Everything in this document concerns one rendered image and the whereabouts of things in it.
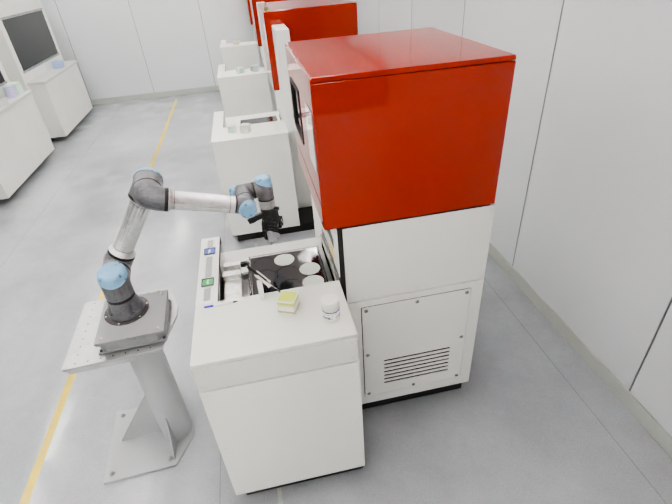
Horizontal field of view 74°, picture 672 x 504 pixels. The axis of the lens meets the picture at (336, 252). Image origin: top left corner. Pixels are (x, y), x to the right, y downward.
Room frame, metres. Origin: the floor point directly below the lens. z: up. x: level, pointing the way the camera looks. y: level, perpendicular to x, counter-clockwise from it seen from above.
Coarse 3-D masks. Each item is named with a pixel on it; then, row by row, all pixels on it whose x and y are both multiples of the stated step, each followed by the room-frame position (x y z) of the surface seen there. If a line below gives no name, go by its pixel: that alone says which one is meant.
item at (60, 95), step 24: (0, 0) 7.10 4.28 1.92; (24, 0) 7.90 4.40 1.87; (0, 24) 6.81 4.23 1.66; (24, 24) 7.55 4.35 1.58; (48, 24) 8.49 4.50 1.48; (0, 48) 6.75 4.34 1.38; (24, 48) 7.21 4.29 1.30; (48, 48) 8.09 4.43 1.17; (24, 72) 6.88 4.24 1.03; (48, 72) 7.54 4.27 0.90; (72, 72) 8.14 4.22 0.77; (48, 96) 6.88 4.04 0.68; (72, 96) 7.73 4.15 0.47; (48, 120) 6.86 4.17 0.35; (72, 120) 7.35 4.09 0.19
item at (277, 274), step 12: (288, 252) 1.90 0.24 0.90; (300, 252) 1.89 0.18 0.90; (312, 252) 1.88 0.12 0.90; (252, 264) 1.82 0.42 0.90; (264, 264) 1.81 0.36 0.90; (276, 264) 1.80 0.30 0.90; (300, 264) 1.78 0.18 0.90; (252, 276) 1.72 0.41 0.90; (276, 276) 1.70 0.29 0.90; (288, 276) 1.69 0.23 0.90; (300, 276) 1.69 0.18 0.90; (324, 276) 1.67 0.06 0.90; (264, 288) 1.62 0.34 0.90; (288, 288) 1.60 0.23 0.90
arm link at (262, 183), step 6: (264, 174) 1.88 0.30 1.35; (258, 180) 1.82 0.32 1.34; (264, 180) 1.82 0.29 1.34; (270, 180) 1.84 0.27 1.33; (258, 186) 1.82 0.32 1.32; (264, 186) 1.81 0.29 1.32; (270, 186) 1.83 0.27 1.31; (258, 192) 1.81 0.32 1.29; (264, 192) 1.82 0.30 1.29; (270, 192) 1.83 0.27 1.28; (258, 198) 1.83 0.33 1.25; (264, 198) 1.82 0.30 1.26; (270, 198) 1.83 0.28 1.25
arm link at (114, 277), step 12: (108, 264) 1.58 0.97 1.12; (120, 264) 1.58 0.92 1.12; (96, 276) 1.52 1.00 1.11; (108, 276) 1.51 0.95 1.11; (120, 276) 1.52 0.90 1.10; (108, 288) 1.49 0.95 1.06; (120, 288) 1.50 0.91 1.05; (132, 288) 1.55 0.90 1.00; (108, 300) 1.50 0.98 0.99; (120, 300) 1.49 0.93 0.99
